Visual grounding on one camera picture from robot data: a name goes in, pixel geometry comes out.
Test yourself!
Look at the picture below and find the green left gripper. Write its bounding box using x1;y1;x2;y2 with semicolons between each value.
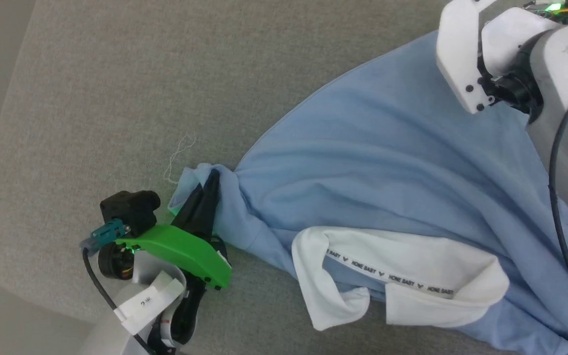
97;169;233;355

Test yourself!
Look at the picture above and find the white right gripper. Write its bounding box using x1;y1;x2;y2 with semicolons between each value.
435;0;500;115

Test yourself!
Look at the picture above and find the light blue white-collared shirt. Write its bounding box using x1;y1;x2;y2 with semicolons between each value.
167;30;568;355

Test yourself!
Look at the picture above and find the loose white thread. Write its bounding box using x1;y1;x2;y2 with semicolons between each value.
163;134;197;184

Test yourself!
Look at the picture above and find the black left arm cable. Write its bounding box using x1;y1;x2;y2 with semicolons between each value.
81;218;159;355

